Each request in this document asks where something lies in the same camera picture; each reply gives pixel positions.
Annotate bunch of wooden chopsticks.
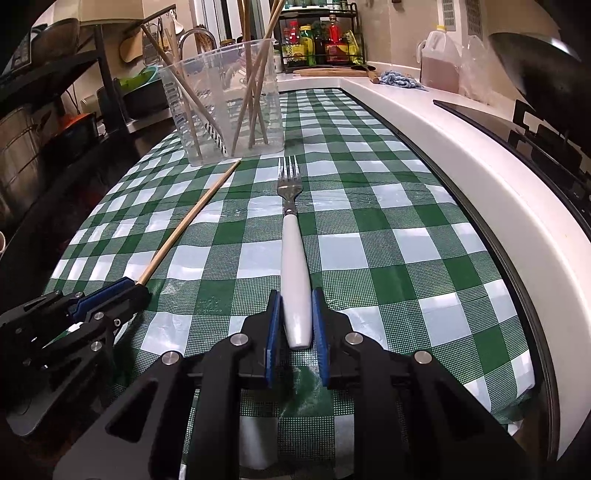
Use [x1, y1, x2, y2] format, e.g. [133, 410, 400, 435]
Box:
[140, 0, 287, 160]

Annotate orange item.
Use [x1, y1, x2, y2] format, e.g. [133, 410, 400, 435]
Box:
[58, 113, 96, 139]

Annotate sliding glass door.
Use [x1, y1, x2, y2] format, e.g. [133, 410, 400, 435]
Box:
[189, 0, 287, 47]

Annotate black shelf rack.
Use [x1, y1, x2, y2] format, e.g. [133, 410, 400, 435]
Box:
[0, 4, 179, 287]

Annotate black spice rack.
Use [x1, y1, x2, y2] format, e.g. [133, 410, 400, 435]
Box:
[277, 2, 366, 75]

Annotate row of condiment bottles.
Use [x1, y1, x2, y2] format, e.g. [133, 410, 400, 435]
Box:
[281, 14, 363, 65]

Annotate long wooden chopstick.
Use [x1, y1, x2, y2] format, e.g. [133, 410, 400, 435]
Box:
[137, 159, 242, 285]

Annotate hanging ladle and spatulas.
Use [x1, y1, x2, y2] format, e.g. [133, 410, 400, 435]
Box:
[119, 9, 182, 66]

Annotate plastic oil jug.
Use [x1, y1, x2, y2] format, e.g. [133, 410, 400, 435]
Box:
[418, 25, 462, 93]

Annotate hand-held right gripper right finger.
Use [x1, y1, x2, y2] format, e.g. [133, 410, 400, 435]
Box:
[311, 286, 528, 480]

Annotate black pot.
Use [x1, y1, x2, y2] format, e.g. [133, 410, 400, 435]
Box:
[122, 85, 170, 119]

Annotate wooden handled tool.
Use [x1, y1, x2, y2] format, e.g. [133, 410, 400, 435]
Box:
[351, 64, 382, 85]

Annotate white handled fork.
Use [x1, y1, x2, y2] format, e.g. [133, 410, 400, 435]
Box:
[276, 156, 313, 350]

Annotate green checked tablecloth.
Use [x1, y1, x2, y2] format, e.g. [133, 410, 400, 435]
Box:
[46, 88, 544, 476]

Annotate chrome sink faucet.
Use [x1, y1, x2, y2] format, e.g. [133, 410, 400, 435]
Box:
[178, 28, 218, 57]

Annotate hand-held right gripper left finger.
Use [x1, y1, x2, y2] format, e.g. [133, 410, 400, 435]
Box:
[53, 290, 284, 480]

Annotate wooden cutting board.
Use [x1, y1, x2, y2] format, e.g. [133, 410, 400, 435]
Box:
[293, 67, 370, 77]

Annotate white vented wall panel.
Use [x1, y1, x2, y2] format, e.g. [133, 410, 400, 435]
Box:
[436, 0, 485, 38]

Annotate black wok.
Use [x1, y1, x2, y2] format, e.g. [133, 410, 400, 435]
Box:
[489, 32, 591, 123]

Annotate clear plastic bag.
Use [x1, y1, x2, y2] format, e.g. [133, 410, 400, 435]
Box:
[457, 34, 498, 105]

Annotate large steel pot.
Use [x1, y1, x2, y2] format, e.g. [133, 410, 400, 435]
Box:
[0, 104, 52, 223]

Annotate clear plastic container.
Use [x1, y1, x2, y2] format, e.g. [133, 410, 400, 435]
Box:
[159, 39, 287, 168]

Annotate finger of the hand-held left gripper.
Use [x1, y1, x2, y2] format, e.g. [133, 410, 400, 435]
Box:
[85, 286, 151, 352]
[68, 277, 139, 315]

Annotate black gas stove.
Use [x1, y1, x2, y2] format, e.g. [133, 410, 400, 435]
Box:
[434, 98, 591, 223]

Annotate blue cloth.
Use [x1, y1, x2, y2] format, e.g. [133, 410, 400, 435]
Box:
[379, 69, 428, 91]

